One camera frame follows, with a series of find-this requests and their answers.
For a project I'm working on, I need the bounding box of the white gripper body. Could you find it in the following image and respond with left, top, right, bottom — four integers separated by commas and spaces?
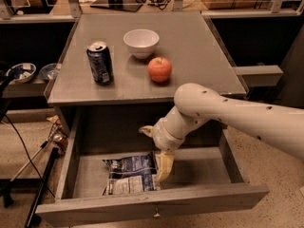
139, 118, 184, 151

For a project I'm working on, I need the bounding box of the blue chip bag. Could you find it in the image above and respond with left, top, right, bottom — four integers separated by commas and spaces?
103, 152, 161, 196

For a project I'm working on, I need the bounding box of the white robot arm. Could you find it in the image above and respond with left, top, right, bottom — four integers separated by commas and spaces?
139, 83, 304, 182

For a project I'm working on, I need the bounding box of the open grey drawer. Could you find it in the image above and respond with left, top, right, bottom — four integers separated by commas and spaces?
36, 109, 269, 227

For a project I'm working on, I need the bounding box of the small metal drawer knob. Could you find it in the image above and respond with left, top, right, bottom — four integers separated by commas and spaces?
153, 206, 161, 219

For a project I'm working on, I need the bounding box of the red apple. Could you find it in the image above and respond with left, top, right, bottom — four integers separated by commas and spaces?
147, 57, 172, 83

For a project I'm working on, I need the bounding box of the grey wooden cabinet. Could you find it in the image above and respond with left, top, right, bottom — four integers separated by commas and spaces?
48, 11, 246, 128

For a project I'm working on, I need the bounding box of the dark blue soda can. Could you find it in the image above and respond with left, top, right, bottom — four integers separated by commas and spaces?
86, 41, 114, 85

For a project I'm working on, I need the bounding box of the grey side shelf block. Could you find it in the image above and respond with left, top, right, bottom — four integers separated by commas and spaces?
234, 65, 283, 87

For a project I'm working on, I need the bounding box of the blue bowl on shelf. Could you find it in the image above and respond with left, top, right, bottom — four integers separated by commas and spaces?
39, 63, 61, 82

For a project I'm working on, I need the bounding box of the left low shelf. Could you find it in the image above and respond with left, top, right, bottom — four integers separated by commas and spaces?
3, 75, 48, 98

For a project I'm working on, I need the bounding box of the black monitor stand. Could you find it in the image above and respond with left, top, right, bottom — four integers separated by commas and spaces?
90, 0, 143, 12

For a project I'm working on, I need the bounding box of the black tripod stand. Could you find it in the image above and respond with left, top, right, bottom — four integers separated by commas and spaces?
0, 147, 59, 228

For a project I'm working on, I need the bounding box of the white bowl with items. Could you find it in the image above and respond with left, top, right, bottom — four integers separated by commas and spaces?
6, 63, 36, 84

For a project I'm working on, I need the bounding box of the black floor cable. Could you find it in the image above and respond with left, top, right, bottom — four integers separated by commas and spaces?
3, 112, 56, 198

